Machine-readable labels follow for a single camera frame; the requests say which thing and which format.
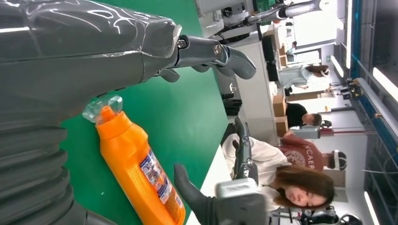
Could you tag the grey box device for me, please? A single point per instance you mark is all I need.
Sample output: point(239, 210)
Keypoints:
point(306, 133)

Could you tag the brown cardboard box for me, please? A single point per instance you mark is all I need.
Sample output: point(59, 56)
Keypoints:
point(279, 105)
point(281, 126)

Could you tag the white cabinet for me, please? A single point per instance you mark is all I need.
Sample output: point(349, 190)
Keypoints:
point(258, 93)

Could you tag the orange detergent bottle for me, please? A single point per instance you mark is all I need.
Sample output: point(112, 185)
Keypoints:
point(130, 161)

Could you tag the black office chair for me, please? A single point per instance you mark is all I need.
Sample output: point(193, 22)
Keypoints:
point(270, 59)

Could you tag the person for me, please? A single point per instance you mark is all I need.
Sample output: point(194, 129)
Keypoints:
point(270, 161)
point(292, 76)
point(292, 48)
point(297, 115)
point(304, 152)

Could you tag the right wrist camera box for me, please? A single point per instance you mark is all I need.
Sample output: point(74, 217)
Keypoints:
point(241, 202)

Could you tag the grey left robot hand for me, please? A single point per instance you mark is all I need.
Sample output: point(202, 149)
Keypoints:
point(77, 52)

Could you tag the blue metal frame rack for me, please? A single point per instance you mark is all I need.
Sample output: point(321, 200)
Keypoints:
point(357, 46)

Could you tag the black chair base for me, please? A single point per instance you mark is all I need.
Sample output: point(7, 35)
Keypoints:
point(232, 104)

